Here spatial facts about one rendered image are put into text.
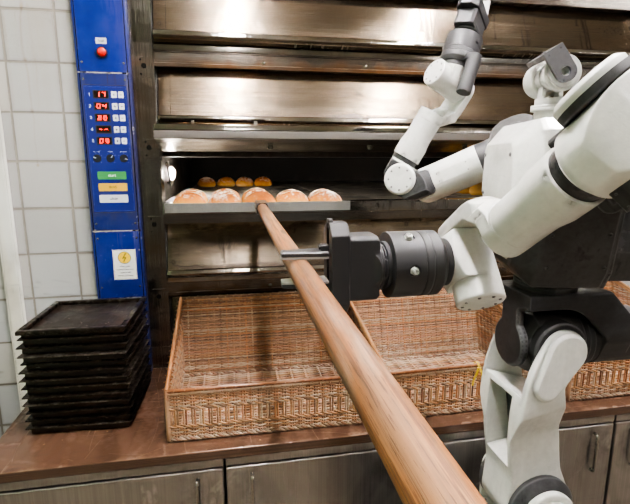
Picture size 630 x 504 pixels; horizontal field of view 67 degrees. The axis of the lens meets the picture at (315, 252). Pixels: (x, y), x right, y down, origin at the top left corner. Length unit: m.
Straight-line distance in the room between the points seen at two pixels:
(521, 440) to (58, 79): 1.63
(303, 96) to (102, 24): 0.67
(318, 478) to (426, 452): 1.24
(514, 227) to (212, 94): 1.31
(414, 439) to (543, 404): 0.82
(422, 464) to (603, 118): 0.37
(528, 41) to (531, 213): 1.55
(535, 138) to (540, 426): 0.56
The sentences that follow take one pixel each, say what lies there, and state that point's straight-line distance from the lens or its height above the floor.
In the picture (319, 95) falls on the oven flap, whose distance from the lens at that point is 1.75.
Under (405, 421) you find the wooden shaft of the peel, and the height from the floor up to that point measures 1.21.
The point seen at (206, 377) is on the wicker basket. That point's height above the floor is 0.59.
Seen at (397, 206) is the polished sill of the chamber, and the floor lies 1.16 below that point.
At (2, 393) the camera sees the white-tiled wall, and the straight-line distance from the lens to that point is 2.04.
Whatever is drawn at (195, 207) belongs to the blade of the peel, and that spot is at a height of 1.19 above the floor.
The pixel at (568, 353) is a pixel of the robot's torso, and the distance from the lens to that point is 1.02.
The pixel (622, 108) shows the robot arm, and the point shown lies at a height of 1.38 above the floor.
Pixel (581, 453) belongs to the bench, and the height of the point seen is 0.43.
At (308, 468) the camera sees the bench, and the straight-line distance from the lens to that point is 1.44.
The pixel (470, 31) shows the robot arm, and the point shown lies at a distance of 1.30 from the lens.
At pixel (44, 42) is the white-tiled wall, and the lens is 1.82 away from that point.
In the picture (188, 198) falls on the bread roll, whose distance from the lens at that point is 1.44.
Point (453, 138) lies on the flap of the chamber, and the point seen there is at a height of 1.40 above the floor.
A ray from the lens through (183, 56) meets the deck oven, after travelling 1.74.
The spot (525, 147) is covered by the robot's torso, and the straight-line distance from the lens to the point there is 0.89.
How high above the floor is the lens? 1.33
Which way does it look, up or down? 11 degrees down
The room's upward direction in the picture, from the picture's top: straight up
